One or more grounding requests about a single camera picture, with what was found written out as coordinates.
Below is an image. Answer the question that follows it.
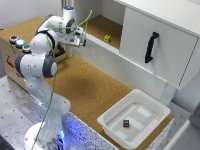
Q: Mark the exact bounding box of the green button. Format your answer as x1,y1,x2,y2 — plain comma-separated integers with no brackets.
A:
21,43,32,54

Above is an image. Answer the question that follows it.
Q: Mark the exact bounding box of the red button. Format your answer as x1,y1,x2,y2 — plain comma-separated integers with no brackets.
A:
9,34,20,45

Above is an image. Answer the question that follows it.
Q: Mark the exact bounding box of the black drawer handle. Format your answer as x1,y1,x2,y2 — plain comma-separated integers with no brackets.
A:
54,43,67,60

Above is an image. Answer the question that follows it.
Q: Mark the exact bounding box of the blue button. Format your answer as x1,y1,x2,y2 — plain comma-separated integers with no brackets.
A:
15,38,27,49

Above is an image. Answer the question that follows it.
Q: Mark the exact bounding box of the purple block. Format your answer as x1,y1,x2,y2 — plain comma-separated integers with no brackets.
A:
122,119,131,129

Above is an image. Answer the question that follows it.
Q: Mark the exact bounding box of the wooden drawer box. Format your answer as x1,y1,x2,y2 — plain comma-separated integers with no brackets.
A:
0,16,71,90

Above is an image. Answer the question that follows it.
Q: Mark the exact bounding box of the white plastic box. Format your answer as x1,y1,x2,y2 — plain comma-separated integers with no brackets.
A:
96,88,172,150

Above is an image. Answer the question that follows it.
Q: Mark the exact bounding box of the black door handle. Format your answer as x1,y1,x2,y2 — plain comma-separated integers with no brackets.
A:
144,31,160,64

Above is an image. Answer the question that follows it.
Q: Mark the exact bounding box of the white cabinet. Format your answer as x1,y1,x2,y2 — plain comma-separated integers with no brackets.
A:
70,0,200,106

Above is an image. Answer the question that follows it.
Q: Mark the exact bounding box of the yellow block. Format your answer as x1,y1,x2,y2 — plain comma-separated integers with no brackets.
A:
103,34,112,43

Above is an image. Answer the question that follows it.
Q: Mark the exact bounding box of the white sliding door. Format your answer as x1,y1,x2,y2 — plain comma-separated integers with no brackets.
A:
118,6,200,89

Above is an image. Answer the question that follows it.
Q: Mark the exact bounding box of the green cable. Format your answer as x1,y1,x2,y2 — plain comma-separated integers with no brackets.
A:
33,9,94,149

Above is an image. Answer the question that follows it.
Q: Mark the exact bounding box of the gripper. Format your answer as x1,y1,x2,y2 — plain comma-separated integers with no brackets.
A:
64,27,88,48

